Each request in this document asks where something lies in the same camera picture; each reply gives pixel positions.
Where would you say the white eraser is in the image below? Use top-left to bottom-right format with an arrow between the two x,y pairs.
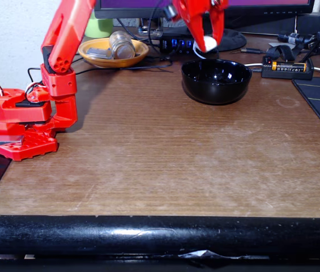
202,35 -> 217,52

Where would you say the black USB hub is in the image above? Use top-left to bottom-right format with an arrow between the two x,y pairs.
159,33 -> 206,56

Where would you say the black Iiyama monitor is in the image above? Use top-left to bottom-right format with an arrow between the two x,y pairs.
93,0 -> 315,53

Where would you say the black bowl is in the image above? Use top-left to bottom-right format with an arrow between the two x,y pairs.
181,58 -> 253,105

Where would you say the clear glass jar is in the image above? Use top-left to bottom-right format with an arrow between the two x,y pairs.
109,30 -> 136,60

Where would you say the black flashlight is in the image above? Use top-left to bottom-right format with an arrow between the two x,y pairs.
278,31 -> 316,46

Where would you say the yellow black battery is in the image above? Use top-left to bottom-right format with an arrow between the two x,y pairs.
271,61 -> 307,71

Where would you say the black battery charger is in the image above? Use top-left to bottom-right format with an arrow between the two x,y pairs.
261,56 -> 315,80

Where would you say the yellow dish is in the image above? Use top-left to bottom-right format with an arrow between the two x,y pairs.
78,37 -> 150,70

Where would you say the bottle with green sleeve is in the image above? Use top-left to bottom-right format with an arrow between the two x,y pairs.
84,11 -> 114,39

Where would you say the silver foil packet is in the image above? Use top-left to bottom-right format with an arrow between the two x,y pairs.
86,47 -> 114,60

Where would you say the metal clamp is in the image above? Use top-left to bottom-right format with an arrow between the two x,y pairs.
0,135 -> 24,147

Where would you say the black audio plug cable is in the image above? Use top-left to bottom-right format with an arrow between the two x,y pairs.
229,48 -> 267,54

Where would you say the white USB cable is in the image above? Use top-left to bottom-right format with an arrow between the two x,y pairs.
193,42 -> 263,69

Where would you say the black strap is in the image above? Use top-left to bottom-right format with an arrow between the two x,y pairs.
266,44 -> 296,62

